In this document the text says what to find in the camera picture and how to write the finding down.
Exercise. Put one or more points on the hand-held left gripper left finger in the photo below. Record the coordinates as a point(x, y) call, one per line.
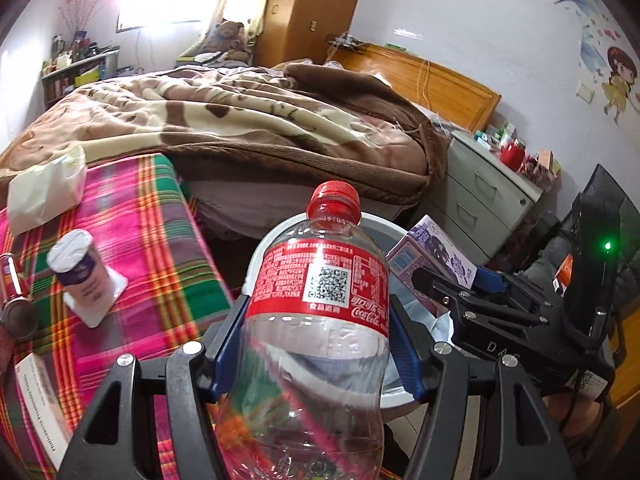
point(222, 355)

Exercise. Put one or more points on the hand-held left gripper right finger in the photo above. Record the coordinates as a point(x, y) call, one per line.
point(407, 355)

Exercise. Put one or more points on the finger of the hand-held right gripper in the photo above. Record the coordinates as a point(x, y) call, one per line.
point(450, 302)
point(492, 280)

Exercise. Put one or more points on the purple milk carton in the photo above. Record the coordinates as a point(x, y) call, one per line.
point(430, 250)

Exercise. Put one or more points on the white round waste bin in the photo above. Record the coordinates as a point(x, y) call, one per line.
point(380, 227)

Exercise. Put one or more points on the clear plastic bottle red label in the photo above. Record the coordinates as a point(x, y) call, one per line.
point(315, 280)

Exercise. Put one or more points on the blue white yogurt cup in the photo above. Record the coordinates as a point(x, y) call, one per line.
point(80, 270)

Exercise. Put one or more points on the clear bin liner bag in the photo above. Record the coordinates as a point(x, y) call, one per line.
point(425, 322)

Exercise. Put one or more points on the grey drawer nightstand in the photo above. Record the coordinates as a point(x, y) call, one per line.
point(485, 195)

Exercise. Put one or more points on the red printed box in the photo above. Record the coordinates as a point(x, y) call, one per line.
point(537, 172)

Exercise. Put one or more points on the red jar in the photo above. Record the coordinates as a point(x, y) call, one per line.
point(512, 156)

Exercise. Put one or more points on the orange white box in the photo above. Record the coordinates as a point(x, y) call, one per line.
point(549, 159)

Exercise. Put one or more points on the stack of medicine boxes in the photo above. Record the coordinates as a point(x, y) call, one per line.
point(495, 137)

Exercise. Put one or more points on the grey bed sheet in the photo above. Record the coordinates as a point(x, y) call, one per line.
point(300, 210)

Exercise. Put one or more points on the white printed carton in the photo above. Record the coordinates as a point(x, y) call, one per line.
point(40, 410)

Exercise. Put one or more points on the wooden headboard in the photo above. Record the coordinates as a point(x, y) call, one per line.
point(450, 85)

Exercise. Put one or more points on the red can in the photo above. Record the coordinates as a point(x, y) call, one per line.
point(15, 300)

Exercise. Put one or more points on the brown beige blanket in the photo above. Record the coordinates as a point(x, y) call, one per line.
point(225, 115)

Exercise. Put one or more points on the white tissue pack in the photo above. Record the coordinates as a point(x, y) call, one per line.
point(47, 190)

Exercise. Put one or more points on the power strip on headboard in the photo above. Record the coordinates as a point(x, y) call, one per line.
point(345, 42)

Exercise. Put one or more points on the cluttered shelf unit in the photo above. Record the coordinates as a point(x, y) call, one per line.
point(80, 75)

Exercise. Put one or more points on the brown teddy bear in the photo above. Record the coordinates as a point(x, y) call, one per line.
point(227, 40)

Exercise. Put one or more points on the wooden wardrobe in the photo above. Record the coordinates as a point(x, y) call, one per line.
point(310, 5)

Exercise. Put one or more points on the window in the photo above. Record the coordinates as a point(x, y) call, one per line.
point(160, 0)

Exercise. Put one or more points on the vase with bare branches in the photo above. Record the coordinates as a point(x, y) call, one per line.
point(80, 10)

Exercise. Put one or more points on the cartoon girl wall sticker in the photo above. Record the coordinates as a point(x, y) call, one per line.
point(605, 60)

